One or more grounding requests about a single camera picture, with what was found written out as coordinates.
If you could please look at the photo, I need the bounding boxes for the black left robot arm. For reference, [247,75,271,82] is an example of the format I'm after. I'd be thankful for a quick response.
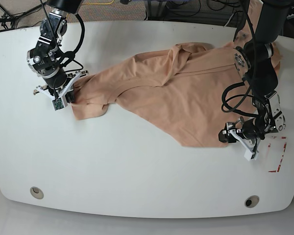
[219,0,293,143]

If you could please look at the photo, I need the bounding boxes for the peach T-shirt with emoji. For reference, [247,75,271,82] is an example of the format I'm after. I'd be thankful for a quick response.
[71,0,284,149]

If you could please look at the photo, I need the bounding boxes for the table grommet hole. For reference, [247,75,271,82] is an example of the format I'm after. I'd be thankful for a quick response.
[245,195,260,208]
[30,187,44,200]

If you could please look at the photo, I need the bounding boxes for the black tripod legs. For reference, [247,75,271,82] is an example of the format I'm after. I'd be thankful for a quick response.
[0,2,47,32]

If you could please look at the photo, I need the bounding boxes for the yellow cable on floor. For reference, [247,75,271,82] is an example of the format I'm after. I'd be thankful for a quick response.
[84,0,115,6]

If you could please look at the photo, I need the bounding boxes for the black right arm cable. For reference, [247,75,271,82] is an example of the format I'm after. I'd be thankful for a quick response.
[39,0,86,74]

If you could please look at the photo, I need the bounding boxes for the left table grommet hole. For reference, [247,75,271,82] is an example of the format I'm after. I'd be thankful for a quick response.
[30,187,44,200]

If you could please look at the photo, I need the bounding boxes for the red tape rectangle marking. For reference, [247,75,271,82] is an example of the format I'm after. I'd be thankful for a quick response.
[266,136,288,173]

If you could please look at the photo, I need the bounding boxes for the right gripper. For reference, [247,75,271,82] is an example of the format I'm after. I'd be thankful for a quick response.
[33,70,75,103]

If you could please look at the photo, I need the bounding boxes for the right table grommet hole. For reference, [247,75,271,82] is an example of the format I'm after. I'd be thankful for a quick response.
[245,195,260,208]

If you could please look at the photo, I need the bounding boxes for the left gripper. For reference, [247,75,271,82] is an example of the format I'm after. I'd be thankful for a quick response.
[218,117,265,144]

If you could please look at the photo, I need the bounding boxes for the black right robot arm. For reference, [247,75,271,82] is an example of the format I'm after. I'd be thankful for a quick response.
[27,0,85,110]

